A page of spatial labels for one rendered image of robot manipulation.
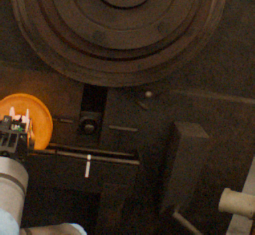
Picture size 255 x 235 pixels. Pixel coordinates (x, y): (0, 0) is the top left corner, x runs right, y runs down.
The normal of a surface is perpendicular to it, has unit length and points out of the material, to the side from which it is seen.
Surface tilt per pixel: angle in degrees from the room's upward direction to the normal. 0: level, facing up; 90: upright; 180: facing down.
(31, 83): 90
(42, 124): 89
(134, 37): 90
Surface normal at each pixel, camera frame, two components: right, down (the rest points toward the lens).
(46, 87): 0.11, 0.32
